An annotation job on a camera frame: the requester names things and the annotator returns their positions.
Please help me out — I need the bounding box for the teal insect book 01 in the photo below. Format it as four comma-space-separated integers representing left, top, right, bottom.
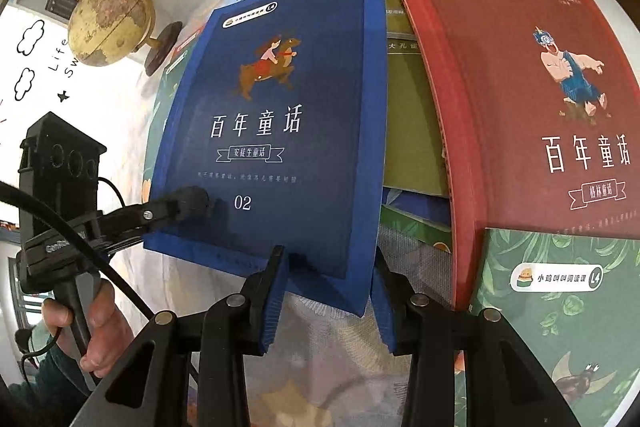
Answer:
141, 37, 198, 202

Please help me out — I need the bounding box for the blue fairy tale book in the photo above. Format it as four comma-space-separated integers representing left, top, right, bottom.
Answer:
143, 0, 387, 315

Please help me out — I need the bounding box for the person left hand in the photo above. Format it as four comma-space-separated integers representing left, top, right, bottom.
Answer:
41, 279, 134, 378

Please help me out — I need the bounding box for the red book with yellow figure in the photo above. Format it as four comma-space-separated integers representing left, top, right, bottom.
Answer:
170, 25, 205, 62

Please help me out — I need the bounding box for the floral tablecloth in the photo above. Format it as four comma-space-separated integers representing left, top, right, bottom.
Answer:
106, 0, 501, 427

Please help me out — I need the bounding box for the red fairy tale book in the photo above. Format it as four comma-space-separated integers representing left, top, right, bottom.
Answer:
402, 0, 639, 309

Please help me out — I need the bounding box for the antique yellow globe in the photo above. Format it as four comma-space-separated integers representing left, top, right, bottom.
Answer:
67, 0, 183, 76

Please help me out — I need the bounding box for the olive green book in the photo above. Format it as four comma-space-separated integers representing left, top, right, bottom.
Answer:
382, 33, 450, 198

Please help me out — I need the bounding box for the dark green insect book 02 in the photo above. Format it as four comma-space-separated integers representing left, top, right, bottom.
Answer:
470, 229, 639, 426

